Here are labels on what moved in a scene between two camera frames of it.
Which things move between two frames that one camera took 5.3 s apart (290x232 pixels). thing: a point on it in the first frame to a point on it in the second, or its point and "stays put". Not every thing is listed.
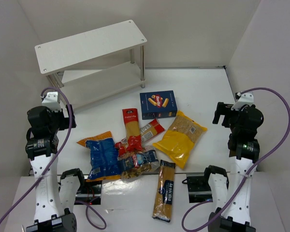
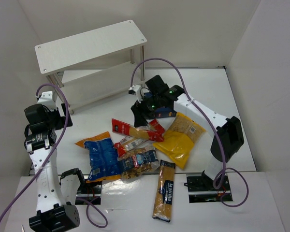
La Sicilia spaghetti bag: (162, 207) stays put
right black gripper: (221, 113) to (140, 109)
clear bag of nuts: (134, 164) stays put
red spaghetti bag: (134, 143) to (153, 131)
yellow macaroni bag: (177, 144) stays put
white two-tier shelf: (86, 67) stays put
